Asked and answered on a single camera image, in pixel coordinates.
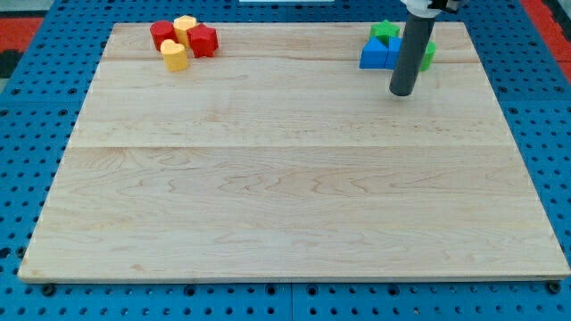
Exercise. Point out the light wooden board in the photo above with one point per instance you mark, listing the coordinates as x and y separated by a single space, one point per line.
280 160

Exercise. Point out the green star block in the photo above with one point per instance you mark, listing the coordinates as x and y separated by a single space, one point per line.
384 30

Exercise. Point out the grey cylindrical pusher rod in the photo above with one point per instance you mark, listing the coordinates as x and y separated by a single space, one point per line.
415 38

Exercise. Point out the yellow heart block rear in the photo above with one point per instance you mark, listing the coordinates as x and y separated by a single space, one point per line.
181 25

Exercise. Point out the yellow heart block front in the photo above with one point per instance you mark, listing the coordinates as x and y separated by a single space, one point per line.
174 55

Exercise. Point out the yellow heart block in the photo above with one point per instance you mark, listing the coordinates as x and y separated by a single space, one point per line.
174 55
181 25

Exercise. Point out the blue cube block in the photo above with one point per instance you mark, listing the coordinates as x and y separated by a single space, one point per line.
394 47

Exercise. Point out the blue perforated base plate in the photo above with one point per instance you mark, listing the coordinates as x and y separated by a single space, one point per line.
41 101

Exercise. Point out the red star block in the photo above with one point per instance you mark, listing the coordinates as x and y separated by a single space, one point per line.
203 40

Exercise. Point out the red cylinder block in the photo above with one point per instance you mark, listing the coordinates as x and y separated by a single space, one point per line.
161 31

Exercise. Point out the blue triangle block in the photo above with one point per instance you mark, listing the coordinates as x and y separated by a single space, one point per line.
373 55

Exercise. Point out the green round block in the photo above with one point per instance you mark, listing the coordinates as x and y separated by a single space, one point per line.
428 56

